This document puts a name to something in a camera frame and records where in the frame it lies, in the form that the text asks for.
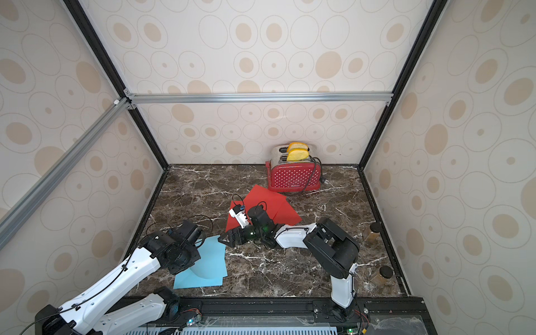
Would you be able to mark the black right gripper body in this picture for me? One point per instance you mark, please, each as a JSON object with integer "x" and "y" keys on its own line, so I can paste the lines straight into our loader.
{"x": 236, "y": 238}

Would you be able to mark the diagonal aluminium frame bar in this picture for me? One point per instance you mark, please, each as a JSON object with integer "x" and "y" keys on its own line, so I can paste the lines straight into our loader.
{"x": 18, "y": 215}

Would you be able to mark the light blue paper sheet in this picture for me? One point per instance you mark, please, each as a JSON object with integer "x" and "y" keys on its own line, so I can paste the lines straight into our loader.
{"x": 181, "y": 281}

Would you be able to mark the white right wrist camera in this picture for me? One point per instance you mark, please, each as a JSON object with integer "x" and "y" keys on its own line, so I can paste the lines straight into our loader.
{"x": 247, "y": 215}

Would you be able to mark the yellow toast slice rear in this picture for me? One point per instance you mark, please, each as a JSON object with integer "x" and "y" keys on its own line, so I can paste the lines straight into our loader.
{"x": 297, "y": 146}

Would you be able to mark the jar with black lid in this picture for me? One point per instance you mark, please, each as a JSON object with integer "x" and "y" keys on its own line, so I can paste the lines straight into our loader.
{"x": 372, "y": 232}
{"x": 382, "y": 276}

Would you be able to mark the jar with black lid far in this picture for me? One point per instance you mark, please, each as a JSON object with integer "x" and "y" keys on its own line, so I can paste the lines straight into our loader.
{"x": 372, "y": 232}

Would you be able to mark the horizontal aluminium frame bar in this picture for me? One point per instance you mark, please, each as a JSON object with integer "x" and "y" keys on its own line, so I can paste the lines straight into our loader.
{"x": 286, "y": 97}

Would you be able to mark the yellow toast slice front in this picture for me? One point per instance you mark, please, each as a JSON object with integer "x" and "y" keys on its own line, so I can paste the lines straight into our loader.
{"x": 299, "y": 154}

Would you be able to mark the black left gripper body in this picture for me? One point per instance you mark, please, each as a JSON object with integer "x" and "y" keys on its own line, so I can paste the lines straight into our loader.
{"x": 188, "y": 258}

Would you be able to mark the yellow toast slice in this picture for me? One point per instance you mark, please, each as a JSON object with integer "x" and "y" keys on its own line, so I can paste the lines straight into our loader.
{"x": 299, "y": 154}
{"x": 297, "y": 146}

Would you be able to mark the jar with black lid near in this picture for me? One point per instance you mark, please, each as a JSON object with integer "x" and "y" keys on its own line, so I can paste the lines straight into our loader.
{"x": 382, "y": 276}

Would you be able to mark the red polka dot toaster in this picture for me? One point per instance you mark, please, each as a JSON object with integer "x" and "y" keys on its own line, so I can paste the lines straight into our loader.
{"x": 293, "y": 177}

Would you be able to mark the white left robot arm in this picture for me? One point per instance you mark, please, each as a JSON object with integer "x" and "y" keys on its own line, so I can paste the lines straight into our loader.
{"x": 146, "y": 259}

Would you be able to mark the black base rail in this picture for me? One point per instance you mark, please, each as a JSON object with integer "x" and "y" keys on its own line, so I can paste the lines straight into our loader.
{"x": 255, "y": 312}

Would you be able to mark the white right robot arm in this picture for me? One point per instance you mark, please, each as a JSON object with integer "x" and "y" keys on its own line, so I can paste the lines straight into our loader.
{"x": 334, "y": 249}

